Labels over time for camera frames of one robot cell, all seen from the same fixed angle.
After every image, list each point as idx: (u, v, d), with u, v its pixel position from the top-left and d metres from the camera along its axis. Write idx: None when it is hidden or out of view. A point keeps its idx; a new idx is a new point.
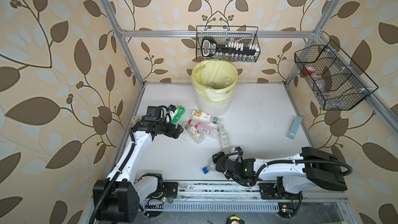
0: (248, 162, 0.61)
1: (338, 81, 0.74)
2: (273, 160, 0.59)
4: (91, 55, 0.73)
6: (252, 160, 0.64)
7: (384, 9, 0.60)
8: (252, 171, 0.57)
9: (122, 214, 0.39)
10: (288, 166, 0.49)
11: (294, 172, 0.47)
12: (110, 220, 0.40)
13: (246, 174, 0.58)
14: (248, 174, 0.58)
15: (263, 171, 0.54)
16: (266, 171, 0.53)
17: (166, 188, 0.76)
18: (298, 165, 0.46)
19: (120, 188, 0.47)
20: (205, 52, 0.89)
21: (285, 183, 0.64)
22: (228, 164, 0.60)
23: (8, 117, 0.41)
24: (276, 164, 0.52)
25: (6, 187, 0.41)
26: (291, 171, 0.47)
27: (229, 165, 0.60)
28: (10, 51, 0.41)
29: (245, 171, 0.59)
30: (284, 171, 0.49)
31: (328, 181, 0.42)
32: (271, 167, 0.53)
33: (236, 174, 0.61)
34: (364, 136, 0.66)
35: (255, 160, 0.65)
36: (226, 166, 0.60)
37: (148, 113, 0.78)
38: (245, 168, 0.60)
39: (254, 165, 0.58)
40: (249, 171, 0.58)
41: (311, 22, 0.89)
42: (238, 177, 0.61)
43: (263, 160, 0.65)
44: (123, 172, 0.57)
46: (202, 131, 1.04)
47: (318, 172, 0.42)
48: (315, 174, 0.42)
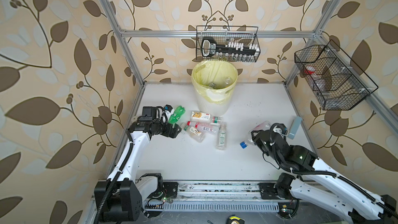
0: (307, 152, 0.51)
1: (338, 81, 0.74)
2: (352, 184, 0.45)
4: (91, 55, 0.73)
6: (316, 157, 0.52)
7: (384, 9, 0.60)
8: (309, 165, 0.48)
9: (126, 213, 0.39)
10: (366, 197, 0.43)
11: (366, 207, 0.42)
12: (114, 220, 0.40)
13: (299, 160, 0.49)
14: (300, 162, 0.49)
15: (325, 177, 0.46)
16: (328, 180, 0.46)
17: (166, 188, 0.76)
18: (375, 205, 0.41)
19: (123, 187, 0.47)
20: (205, 52, 0.89)
21: (295, 184, 0.64)
22: (278, 138, 0.52)
23: (8, 117, 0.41)
24: (351, 186, 0.44)
25: (6, 187, 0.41)
26: (361, 204, 0.42)
27: (279, 140, 0.52)
28: (10, 51, 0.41)
29: (299, 158, 0.50)
30: (353, 197, 0.43)
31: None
32: (339, 183, 0.45)
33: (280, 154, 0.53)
34: (364, 136, 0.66)
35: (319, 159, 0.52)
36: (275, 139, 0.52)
37: (144, 113, 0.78)
38: (300, 156, 0.50)
39: (315, 162, 0.49)
40: (304, 163, 0.49)
41: (311, 22, 0.89)
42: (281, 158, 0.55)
43: (328, 167, 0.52)
44: (124, 171, 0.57)
46: (203, 129, 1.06)
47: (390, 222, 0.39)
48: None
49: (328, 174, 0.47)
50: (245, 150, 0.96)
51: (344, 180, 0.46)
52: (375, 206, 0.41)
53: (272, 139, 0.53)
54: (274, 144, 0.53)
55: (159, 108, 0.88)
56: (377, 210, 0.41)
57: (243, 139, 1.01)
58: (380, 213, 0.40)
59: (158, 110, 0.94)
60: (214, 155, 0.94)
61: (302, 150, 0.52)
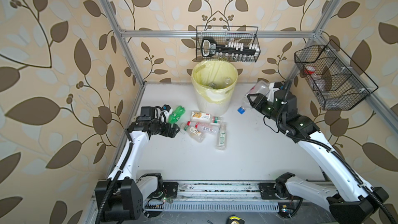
0: (310, 122, 0.49)
1: (338, 81, 0.74)
2: (344, 163, 0.42)
4: (91, 55, 0.73)
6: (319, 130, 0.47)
7: (384, 8, 0.60)
8: (307, 132, 0.47)
9: (127, 212, 0.39)
10: (353, 179, 0.40)
11: (347, 186, 0.40)
12: (115, 220, 0.40)
13: (299, 126, 0.48)
14: (299, 128, 0.48)
15: (317, 149, 0.44)
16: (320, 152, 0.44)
17: (166, 188, 0.76)
18: (360, 188, 0.39)
19: (124, 186, 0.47)
20: (205, 52, 0.89)
21: (292, 179, 0.66)
22: (290, 103, 0.48)
23: (8, 117, 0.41)
24: (342, 165, 0.42)
25: (6, 187, 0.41)
26: (345, 183, 0.40)
27: (291, 105, 0.48)
28: (10, 51, 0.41)
29: (300, 124, 0.48)
30: (338, 175, 0.41)
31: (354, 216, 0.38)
32: (331, 158, 0.43)
33: (284, 115, 0.52)
34: (364, 136, 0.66)
35: (320, 132, 0.47)
36: (289, 100, 0.49)
37: (142, 113, 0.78)
38: (302, 123, 0.49)
39: (316, 133, 0.47)
40: (303, 129, 0.47)
41: (311, 22, 0.90)
42: (283, 118, 0.53)
43: (326, 143, 0.45)
44: (124, 170, 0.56)
46: (203, 129, 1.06)
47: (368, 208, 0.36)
48: (359, 205, 0.38)
49: (321, 145, 0.45)
50: (247, 123, 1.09)
51: (337, 157, 0.43)
52: (360, 190, 0.38)
53: (286, 98, 0.49)
54: (285, 103, 0.50)
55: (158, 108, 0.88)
56: (359, 193, 0.38)
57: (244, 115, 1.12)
58: (361, 197, 0.38)
59: (157, 110, 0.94)
60: (214, 155, 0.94)
61: (306, 118, 0.50)
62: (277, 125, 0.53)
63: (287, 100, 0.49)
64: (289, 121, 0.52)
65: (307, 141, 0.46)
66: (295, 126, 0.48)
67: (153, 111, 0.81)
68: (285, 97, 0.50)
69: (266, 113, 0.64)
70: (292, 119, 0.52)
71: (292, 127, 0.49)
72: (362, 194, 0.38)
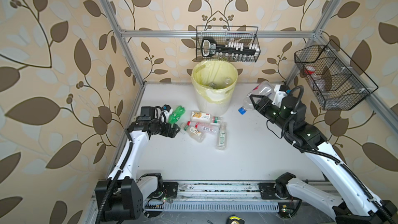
0: (317, 131, 0.47)
1: (338, 81, 0.74)
2: (354, 176, 0.41)
4: (91, 55, 0.73)
6: (326, 140, 0.46)
7: (384, 9, 0.60)
8: (314, 143, 0.45)
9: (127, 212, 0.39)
10: (363, 193, 0.39)
11: (357, 200, 0.39)
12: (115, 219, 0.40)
13: (306, 138, 0.46)
14: (307, 139, 0.46)
15: (326, 160, 0.43)
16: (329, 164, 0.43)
17: (166, 188, 0.76)
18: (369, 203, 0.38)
19: (124, 185, 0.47)
20: (205, 52, 0.89)
21: (293, 181, 0.65)
22: (300, 112, 0.46)
23: (8, 117, 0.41)
24: (352, 178, 0.41)
25: (6, 187, 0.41)
26: (355, 198, 0.39)
27: (299, 114, 0.46)
28: (10, 51, 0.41)
29: (307, 135, 0.47)
30: (347, 188, 0.40)
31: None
32: (340, 171, 0.42)
33: (293, 125, 0.51)
34: (364, 136, 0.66)
35: (328, 144, 0.45)
36: (299, 109, 0.46)
37: (142, 113, 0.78)
38: (309, 132, 0.47)
39: (323, 144, 0.45)
40: (311, 140, 0.46)
41: (311, 22, 0.89)
42: (291, 128, 0.52)
43: (335, 154, 0.44)
44: (125, 170, 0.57)
46: (203, 129, 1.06)
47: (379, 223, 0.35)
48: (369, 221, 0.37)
49: (330, 157, 0.43)
50: (247, 123, 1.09)
51: (346, 170, 0.42)
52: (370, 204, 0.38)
53: (296, 108, 0.46)
54: (294, 113, 0.47)
55: (158, 108, 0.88)
56: (369, 208, 0.37)
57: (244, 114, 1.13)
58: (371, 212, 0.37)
59: (157, 110, 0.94)
60: (214, 155, 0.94)
61: (313, 128, 0.48)
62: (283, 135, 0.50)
63: (297, 110, 0.46)
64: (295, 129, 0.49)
65: (315, 154, 0.45)
66: (301, 136, 0.47)
67: (153, 111, 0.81)
68: (296, 107, 0.46)
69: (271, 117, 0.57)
70: (298, 128, 0.49)
71: (298, 137, 0.48)
72: (372, 209, 0.37)
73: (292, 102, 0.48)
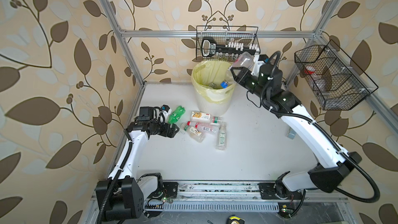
0: (293, 95, 0.49)
1: (338, 81, 0.74)
2: (324, 132, 0.44)
4: (91, 55, 0.73)
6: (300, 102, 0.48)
7: (384, 9, 0.60)
8: (289, 107, 0.47)
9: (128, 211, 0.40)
10: (331, 146, 0.42)
11: (327, 154, 0.41)
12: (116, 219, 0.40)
13: (283, 103, 0.47)
14: (283, 104, 0.47)
15: (300, 121, 0.45)
16: (301, 124, 0.45)
17: (166, 188, 0.76)
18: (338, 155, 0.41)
19: (125, 185, 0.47)
20: (205, 52, 0.89)
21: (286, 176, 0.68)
22: (276, 77, 0.46)
23: (8, 117, 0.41)
24: (323, 134, 0.43)
25: (6, 187, 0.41)
26: (325, 152, 0.42)
27: (277, 79, 0.46)
28: (10, 51, 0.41)
29: (283, 100, 0.48)
30: (318, 144, 0.43)
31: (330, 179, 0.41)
32: (312, 129, 0.44)
33: (269, 92, 0.51)
34: (364, 136, 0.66)
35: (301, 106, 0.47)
36: (275, 75, 0.46)
37: (141, 113, 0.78)
38: (284, 97, 0.49)
39: (298, 107, 0.47)
40: (286, 104, 0.47)
41: (311, 22, 0.89)
42: (268, 95, 0.52)
43: (308, 115, 0.46)
44: (125, 169, 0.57)
46: (203, 129, 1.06)
47: (345, 172, 0.38)
48: (337, 170, 0.40)
49: (303, 118, 0.45)
50: (247, 123, 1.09)
51: (317, 127, 0.44)
52: (338, 155, 0.41)
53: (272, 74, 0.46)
54: (271, 80, 0.48)
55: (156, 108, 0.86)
56: (337, 159, 0.40)
57: (244, 114, 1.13)
58: (339, 163, 0.40)
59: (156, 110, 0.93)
60: (214, 155, 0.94)
61: (289, 93, 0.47)
62: (260, 101, 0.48)
63: (273, 76, 0.47)
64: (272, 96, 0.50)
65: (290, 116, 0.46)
66: (278, 101, 0.48)
67: (152, 111, 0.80)
68: (272, 73, 0.46)
69: (249, 88, 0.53)
70: (274, 94, 0.50)
71: (275, 102, 0.49)
72: (340, 160, 0.40)
73: (269, 68, 0.48)
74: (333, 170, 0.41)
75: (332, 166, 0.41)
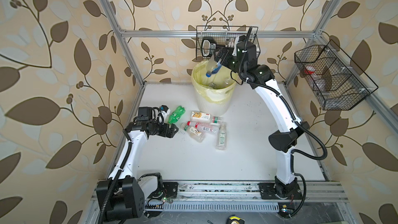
0: (268, 70, 0.53)
1: (338, 81, 0.74)
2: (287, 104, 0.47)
4: (91, 55, 0.73)
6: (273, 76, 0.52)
7: (384, 8, 0.60)
8: (264, 79, 0.51)
9: (130, 211, 0.40)
10: (290, 116, 0.50)
11: (284, 122, 0.50)
12: (117, 219, 0.40)
13: (258, 75, 0.51)
14: (258, 76, 0.51)
15: (270, 93, 0.51)
16: (271, 96, 0.51)
17: (166, 188, 0.76)
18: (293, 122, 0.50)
19: (125, 184, 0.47)
20: (205, 52, 0.89)
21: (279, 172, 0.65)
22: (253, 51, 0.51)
23: (8, 117, 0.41)
24: (285, 104, 0.51)
25: (6, 187, 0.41)
26: (283, 120, 0.50)
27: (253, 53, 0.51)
28: (10, 51, 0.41)
29: (259, 73, 0.51)
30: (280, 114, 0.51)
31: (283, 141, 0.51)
32: (278, 101, 0.51)
33: (246, 65, 0.56)
34: (364, 136, 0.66)
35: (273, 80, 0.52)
36: (250, 48, 0.51)
37: (139, 113, 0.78)
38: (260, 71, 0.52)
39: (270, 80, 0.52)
40: (261, 77, 0.51)
41: (311, 22, 0.89)
42: (245, 68, 0.57)
43: (278, 88, 0.52)
44: (125, 169, 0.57)
46: (203, 129, 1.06)
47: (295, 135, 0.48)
48: (288, 135, 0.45)
49: (273, 91, 0.51)
50: (247, 123, 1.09)
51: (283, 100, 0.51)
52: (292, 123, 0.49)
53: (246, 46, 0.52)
54: (245, 53, 0.53)
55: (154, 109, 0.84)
56: (292, 125, 0.49)
57: (244, 115, 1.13)
58: (292, 128, 0.49)
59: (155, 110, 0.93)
60: (214, 155, 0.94)
61: (265, 67, 0.53)
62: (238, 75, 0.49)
63: (247, 49, 0.52)
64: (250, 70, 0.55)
65: (263, 87, 0.51)
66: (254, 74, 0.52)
67: (151, 111, 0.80)
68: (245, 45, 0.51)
69: (231, 68, 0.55)
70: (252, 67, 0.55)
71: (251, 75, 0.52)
72: (293, 126, 0.49)
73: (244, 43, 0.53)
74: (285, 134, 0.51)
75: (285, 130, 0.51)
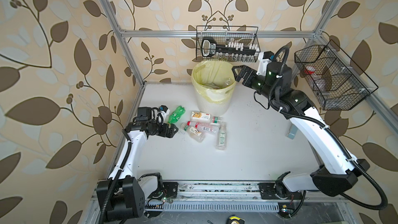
0: (304, 96, 0.45)
1: (338, 81, 0.74)
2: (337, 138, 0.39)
4: (91, 55, 0.73)
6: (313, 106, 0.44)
7: (384, 9, 0.60)
8: (301, 108, 0.43)
9: (130, 210, 0.40)
10: (342, 154, 0.40)
11: (337, 161, 0.40)
12: (118, 219, 0.40)
13: (294, 104, 0.43)
14: (295, 105, 0.43)
15: (312, 125, 0.42)
16: (314, 129, 0.42)
17: (166, 188, 0.76)
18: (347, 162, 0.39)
19: (126, 184, 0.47)
20: (205, 52, 0.89)
21: (287, 176, 0.67)
22: (285, 76, 0.43)
23: (8, 117, 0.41)
24: (333, 139, 0.41)
25: (6, 187, 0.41)
26: (335, 159, 0.40)
27: (286, 79, 0.43)
28: (10, 51, 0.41)
29: (295, 102, 0.44)
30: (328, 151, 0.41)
31: (336, 186, 0.40)
32: (323, 135, 0.41)
33: (278, 90, 0.48)
34: (364, 136, 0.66)
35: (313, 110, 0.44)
36: (284, 73, 0.43)
37: (139, 114, 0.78)
38: (295, 99, 0.44)
39: (310, 110, 0.43)
40: (298, 106, 0.43)
41: (311, 22, 0.89)
42: (276, 95, 0.49)
43: (320, 118, 0.43)
44: (125, 169, 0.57)
46: (203, 129, 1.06)
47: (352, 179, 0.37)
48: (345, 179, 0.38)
49: (315, 122, 0.42)
50: (247, 123, 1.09)
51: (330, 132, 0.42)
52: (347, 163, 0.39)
53: (281, 71, 0.43)
54: (280, 78, 0.45)
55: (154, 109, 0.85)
56: (347, 167, 0.39)
57: (244, 115, 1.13)
58: (349, 171, 0.38)
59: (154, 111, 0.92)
60: (214, 155, 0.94)
61: (300, 93, 0.46)
62: (269, 102, 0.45)
63: (282, 74, 0.44)
64: (282, 96, 0.48)
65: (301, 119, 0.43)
66: (288, 102, 0.44)
67: (150, 111, 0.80)
68: (281, 71, 0.43)
69: (256, 88, 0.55)
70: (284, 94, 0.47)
71: (285, 103, 0.45)
72: (350, 168, 0.39)
73: (276, 66, 0.45)
74: (341, 178, 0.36)
75: (340, 173, 0.40)
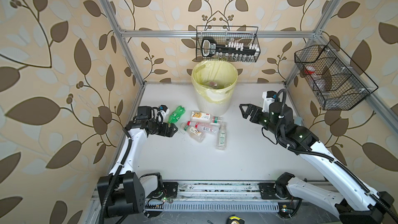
0: (309, 132, 0.49)
1: (338, 81, 0.74)
2: (350, 172, 0.42)
4: (91, 56, 0.73)
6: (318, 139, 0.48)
7: (384, 9, 0.60)
8: (307, 143, 0.47)
9: (130, 206, 0.40)
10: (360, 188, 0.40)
11: (355, 196, 0.40)
12: (118, 214, 0.40)
13: (300, 140, 0.47)
14: (301, 141, 0.47)
15: (321, 159, 0.44)
16: (325, 165, 0.44)
17: (166, 188, 0.76)
18: (367, 196, 0.39)
19: (126, 180, 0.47)
20: (205, 52, 0.89)
21: (293, 181, 0.65)
22: (287, 114, 0.48)
23: (8, 117, 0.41)
24: (347, 174, 0.42)
25: (6, 187, 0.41)
26: (353, 193, 0.40)
27: (289, 116, 0.47)
28: (10, 51, 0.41)
29: (299, 138, 0.48)
30: (344, 184, 0.41)
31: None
32: (335, 169, 0.43)
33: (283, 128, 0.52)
34: (363, 134, 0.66)
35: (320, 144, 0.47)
36: (285, 113, 0.48)
37: (139, 112, 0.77)
38: (300, 134, 0.49)
39: (315, 144, 0.47)
40: (304, 141, 0.47)
41: (311, 22, 0.89)
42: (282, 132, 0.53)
43: (328, 152, 0.46)
44: (125, 165, 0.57)
46: (203, 129, 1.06)
47: (377, 215, 0.36)
48: (369, 214, 0.38)
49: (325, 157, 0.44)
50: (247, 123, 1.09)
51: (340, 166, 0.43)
52: (368, 198, 0.39)
53: (283, 112, 0.48)
54: (282, 117, 0.50)
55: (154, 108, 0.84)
56: (368, 201, 0.38)
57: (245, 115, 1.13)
58: (370, 206, 0.38)
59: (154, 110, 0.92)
60: (214, 155, 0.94)
61: (304, 129, 0.50)
62: (276, 139, 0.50)
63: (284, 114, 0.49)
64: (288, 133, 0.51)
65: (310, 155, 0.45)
66: (295, 139, 0.48)
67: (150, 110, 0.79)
68: (282, 111, 0.49)
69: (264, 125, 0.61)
70: (289, 130, 0.51)
71: (292, 140, 0.48)
72: (371, 202, 0.38)
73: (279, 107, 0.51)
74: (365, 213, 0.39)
75: (363, 209, 0.39)
